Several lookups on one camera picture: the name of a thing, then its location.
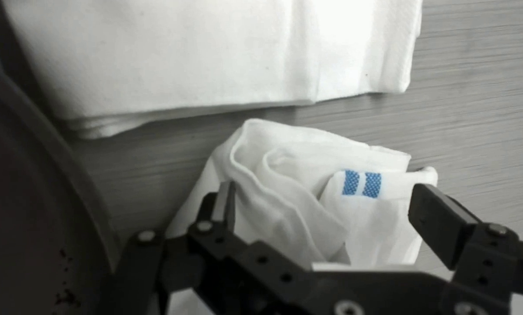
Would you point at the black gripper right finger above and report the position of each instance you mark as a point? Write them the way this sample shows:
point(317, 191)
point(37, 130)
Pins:
point(485, 258)

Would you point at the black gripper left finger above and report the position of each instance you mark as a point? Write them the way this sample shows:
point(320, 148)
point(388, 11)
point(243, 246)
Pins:
point(154, 270)

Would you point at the white towel with blue stripe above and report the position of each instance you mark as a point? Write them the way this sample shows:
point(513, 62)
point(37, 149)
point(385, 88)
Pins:
point(318, 198)

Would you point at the black frying pan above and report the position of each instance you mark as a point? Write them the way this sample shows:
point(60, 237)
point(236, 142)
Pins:
point(53, 251)

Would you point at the folded white towel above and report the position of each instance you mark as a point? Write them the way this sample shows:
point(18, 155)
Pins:
point(112, 65)

